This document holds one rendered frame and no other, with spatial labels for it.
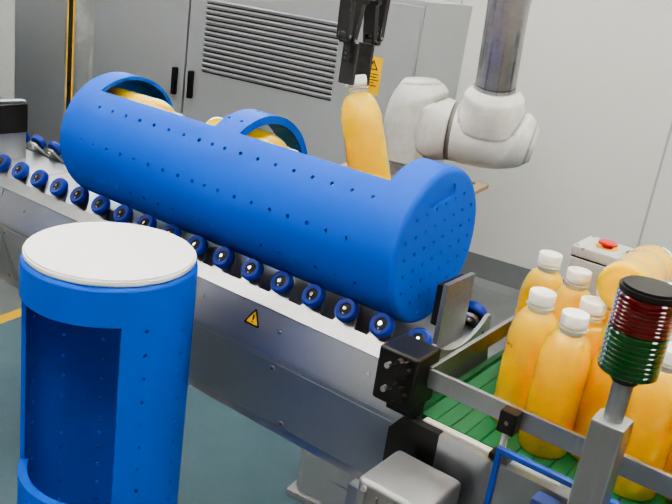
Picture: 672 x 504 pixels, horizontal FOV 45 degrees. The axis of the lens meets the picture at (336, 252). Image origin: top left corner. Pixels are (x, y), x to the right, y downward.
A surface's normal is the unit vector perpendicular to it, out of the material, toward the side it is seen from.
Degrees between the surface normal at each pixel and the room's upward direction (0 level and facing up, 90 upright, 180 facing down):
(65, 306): 90
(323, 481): 90
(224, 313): 70
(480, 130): 101
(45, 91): 90
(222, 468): 0
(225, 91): 90
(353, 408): 111
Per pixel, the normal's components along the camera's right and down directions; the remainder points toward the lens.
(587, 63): -0.48, 0.23
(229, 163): -0.45, -0.28
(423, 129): -0.26, 0.26
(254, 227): -0.61, 0.38
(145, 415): 0.66, 0.34
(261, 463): 0.14, -0.93
